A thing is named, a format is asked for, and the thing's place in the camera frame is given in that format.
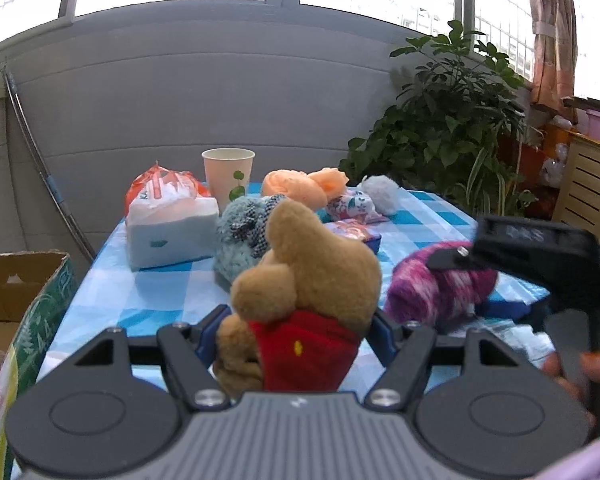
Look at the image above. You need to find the magenta knitted sock roll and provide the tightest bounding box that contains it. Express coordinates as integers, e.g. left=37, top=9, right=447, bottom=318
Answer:
left=384, top=242, right=498, bottom=328

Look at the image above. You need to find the brown teddy bear red shirt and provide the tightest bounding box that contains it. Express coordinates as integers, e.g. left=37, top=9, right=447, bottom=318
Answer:
left=212, top=198, right=382, bottom=399

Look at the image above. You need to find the teal knitted soft item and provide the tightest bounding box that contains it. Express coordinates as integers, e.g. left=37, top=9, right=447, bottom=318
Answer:
left=213, top=194, right=286, bottom=283

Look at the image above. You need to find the white patterned cloth bundle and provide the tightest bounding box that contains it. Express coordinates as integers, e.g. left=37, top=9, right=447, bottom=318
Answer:
left=325, top=190, right=388, bottom=224

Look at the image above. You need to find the white fluffy soft ball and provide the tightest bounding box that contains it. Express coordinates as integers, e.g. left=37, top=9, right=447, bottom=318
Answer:
left=358, top=176, right=400, bottom=217

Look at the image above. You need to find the orange plush toy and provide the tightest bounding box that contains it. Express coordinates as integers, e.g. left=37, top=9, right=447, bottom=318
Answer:
left=261, top=167, right=349, bottom=211

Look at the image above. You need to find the person right hand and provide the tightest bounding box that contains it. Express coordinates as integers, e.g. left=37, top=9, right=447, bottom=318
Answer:
left=542, top=350, right=600, bottom=437

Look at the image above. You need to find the blue white checkered tablecloth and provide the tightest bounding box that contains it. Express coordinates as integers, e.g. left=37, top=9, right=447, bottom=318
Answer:
left=9, top=181, right=566, bottom=480

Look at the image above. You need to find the tissue pack orange white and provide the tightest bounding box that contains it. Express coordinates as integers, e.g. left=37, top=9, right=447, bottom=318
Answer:
left=124, top=164, right=220, bottom=270

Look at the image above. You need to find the blue snack packet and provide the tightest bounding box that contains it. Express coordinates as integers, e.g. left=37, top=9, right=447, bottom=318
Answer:
left=324, top=219, right=381, bottom=255

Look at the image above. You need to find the cardboard box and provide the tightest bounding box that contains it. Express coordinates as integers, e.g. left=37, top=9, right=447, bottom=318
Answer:
left=0, top=250, right=78, bottom=479

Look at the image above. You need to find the paper cup green print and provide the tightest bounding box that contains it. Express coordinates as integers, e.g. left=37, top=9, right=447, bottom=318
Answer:
left=201, top=148, right=256, bottom=212

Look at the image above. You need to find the green potted plant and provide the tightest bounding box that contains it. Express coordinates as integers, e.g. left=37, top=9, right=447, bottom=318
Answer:
left=339, top=20, right=535, bottom=216

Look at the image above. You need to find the grey mop pole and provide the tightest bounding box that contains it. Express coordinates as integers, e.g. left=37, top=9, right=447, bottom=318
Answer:
left=1, top=66, right=96, bottom=264

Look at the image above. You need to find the pink curtain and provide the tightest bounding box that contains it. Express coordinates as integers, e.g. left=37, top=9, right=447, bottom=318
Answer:
left=530, top=0, right=578, bottom=118

